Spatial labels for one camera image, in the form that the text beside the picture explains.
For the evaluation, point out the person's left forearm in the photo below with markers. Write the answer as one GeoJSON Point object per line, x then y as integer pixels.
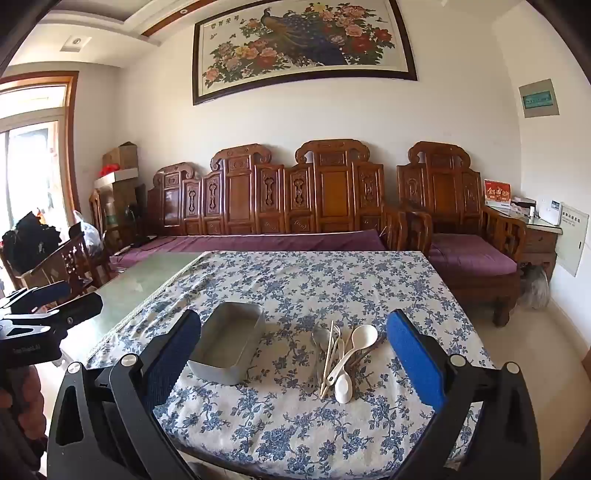
{"type": "Point", "coordinates": [30, 401]}

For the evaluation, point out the black bag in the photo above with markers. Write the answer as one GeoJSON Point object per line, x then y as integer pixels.
{"type": "Point", "coordinates": [30, 240]}

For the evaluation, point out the brown cardboard box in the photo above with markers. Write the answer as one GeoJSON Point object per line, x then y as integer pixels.
{"type": "Point", "coordinates": [122, 156]}

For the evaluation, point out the carved wooden chair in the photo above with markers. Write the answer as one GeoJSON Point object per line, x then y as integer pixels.
{"type": "Point", "coordinates": [69, 263]}

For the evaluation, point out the flat white box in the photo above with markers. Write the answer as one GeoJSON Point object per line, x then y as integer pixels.
{"type": "Point", "coordinates": [117, 177]}

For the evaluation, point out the green wall panel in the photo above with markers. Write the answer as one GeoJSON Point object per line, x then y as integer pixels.
{"type": "Point", "coordinates": [539, 98]}

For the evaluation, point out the white wall panel door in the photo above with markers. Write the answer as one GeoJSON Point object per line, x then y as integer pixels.
{"type": "Point", "coordinates": [571, 240]}

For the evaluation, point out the purple armchair cushion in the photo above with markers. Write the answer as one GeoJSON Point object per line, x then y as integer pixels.
{"type": "Point", "coordinates": [466, 256]}

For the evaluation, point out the carved wooden sofa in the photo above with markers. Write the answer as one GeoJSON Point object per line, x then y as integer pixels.
{"type": "Point", "coordinates": [277, 194]}

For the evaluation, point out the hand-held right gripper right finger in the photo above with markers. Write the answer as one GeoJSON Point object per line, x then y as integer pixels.
{"type": "Point", "coordinates": [413, 355]}

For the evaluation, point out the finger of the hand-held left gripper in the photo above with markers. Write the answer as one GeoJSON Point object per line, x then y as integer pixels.
{"type": "Point", "coordinates": [69, 311]}
{"type": "Point", "coordinates": [41, 295]}

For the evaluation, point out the white tabletop device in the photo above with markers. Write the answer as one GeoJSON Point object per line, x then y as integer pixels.
{"type": "Point", "coordinates": [549, 213]}

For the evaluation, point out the blue floral tablecloth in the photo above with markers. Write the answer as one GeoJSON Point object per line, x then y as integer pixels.
{"type": "Point", "coordinates": [286, 286]}

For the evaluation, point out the clear plastic bag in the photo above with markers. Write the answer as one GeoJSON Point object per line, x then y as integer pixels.
{"type": "Point", "coordinates": [90, 235]}

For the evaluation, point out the wooden side table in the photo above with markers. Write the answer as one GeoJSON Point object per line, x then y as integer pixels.
{"type": "Point", "coordinates": [538, 240]}

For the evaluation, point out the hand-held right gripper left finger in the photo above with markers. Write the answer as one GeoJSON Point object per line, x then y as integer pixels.
{"type": "Point", "coordinates": [175, 355]}

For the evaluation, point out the carved wooden armchair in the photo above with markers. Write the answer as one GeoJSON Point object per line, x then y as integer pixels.
{"type": "Point", "coordinates": [443, 184]}

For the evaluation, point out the wooden window frame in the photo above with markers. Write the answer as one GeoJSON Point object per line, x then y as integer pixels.
{"type": "Point", "coordinates": [69, 138]}

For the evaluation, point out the white plastic spoons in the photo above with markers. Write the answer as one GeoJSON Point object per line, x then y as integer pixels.
{"type": "Point", "coordinates": [365, 335]}

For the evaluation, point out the red fabric item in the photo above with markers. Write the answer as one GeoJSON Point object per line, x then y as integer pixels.
{"type": "Point", "coordinates": [110, 169]}

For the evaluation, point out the grey rectangular container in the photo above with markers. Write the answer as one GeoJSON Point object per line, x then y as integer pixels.
{"type": "Point", "coordinates": [226, 337]}

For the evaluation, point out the small white ceramic spoon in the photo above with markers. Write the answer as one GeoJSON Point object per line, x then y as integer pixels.
{"type": "Point", "coordinates": [344, 391]}

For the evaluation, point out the white plastic fork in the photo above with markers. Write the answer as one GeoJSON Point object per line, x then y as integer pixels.
{"type": "Point", "coordinates": [336, 350]}

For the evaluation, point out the grey fluffy object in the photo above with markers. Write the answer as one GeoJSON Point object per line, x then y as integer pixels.
{"type": "Point", "coordinates": [533, 286]}

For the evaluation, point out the framed peacock painting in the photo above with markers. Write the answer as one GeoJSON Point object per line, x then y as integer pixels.
{"type": "Point", "coordinates": [300, 41]}

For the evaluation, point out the red printed box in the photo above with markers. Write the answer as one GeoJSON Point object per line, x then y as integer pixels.
{"type": "Point", "coordinates": [497, 191]}

